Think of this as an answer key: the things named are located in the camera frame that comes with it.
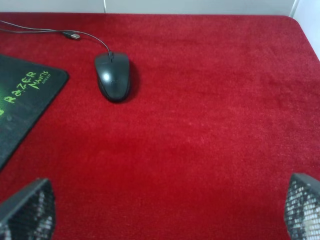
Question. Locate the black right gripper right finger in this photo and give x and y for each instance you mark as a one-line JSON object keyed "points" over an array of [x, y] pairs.
{"points": [[302, 207]]}

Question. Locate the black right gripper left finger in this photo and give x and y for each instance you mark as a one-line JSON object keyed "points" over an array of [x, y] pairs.
{"points": [[30, 213]]}

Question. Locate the black computer mouse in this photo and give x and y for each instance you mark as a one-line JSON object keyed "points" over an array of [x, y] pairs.
{"points": [[113, 75]]}

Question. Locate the black green Razer mousepad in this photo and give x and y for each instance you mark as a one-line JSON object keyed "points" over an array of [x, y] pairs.
{"points": [[26, 91]]}

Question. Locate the red table cloth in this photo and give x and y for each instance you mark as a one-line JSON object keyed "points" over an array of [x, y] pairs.
{"points": [[222, 109]]}

